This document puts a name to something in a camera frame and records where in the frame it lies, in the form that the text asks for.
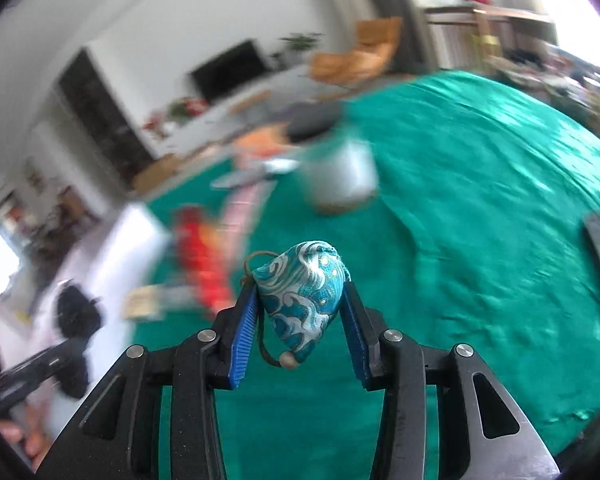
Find red packet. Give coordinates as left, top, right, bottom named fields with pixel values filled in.
left=175, top=205, right=235, bottom=318

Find blue white brocade pouch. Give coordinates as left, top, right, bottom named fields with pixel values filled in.
left=244, top=240, right=351, bottom=370

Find clear plastic jar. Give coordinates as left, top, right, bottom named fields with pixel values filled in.
left=300, top=136, right=379, bottom=214

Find orange book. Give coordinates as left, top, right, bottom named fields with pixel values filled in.
left=232, top=122, right=294, bottom=158

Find dark glass cabinet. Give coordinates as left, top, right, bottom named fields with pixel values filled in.
left=58, top=49, right=155, bottom=188

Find black television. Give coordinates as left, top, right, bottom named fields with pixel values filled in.
left=189, top=39, right=271, bottom=104

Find orange lounge chair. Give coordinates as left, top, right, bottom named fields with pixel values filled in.
left=309, top=16, right=402, bottom=87

